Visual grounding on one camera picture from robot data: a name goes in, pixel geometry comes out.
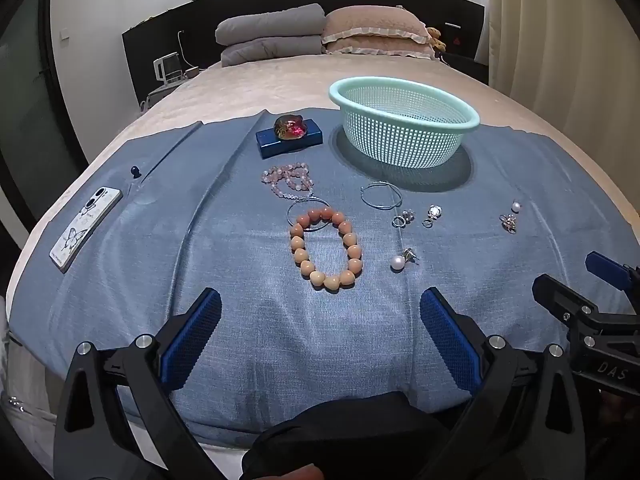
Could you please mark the brown plush toy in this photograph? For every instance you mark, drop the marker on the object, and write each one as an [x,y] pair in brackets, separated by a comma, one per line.
[436,37]

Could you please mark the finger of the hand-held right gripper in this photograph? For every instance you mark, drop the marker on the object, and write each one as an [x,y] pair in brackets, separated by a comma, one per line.
[560,297]
[607,266]

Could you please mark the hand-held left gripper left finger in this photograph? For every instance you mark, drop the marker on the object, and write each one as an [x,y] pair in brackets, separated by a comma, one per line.
[196,325]

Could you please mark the dark blue jewelry box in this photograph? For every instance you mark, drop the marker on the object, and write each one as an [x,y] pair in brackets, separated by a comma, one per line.
[280,146]

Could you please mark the blue cloth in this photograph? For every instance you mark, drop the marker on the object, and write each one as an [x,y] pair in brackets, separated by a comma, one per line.
[200,250]

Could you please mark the red green glass stone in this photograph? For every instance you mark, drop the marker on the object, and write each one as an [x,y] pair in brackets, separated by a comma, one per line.
[289,126]

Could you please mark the white butterfly phone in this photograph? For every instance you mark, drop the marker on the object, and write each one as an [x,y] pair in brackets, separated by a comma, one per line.
[85,227]

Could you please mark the thin silver hoop bangle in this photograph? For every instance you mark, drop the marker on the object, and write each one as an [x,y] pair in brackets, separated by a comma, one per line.
[366,203]
[289,212]

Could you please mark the white pearl earring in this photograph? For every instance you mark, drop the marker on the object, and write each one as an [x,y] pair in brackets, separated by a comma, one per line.
[398,263]

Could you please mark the black headboard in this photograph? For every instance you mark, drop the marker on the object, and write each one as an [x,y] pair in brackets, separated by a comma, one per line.
[150,45]

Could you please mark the small dark blue knob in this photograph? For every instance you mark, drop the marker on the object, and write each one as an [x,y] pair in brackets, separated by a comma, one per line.
[136,171]

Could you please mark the white bedside device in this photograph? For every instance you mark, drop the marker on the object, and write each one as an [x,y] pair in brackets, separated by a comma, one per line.
[167,67]

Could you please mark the cream curtain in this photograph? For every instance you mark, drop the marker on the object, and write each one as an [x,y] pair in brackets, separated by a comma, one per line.
[565,50]

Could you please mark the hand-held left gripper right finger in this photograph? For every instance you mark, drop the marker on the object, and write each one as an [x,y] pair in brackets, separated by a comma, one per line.
[445,330]

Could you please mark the person's dark clothing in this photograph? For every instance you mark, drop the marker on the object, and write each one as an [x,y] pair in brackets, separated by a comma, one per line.
[350,435]

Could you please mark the pink frilled pillow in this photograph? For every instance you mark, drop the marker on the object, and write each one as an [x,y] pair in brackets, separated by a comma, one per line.
[375,22]
[375,49]

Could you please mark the silver pendant earring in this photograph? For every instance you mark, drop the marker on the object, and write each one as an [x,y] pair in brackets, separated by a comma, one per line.
[433,211]

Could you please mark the mint green plastic basket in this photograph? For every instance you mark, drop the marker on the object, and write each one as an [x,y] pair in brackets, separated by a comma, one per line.
[400,135]

